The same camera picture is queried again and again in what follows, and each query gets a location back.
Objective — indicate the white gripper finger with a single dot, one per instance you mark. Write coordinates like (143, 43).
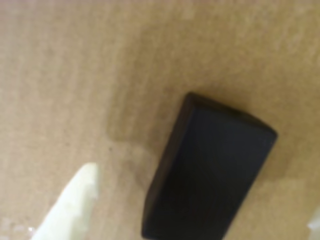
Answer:
(315, 230)
(70, 207)

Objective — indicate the black rectangular block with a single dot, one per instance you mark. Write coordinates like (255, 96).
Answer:
(207, 170)

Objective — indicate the brown cardboard sheet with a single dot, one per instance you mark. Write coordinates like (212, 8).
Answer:
(75, 75)

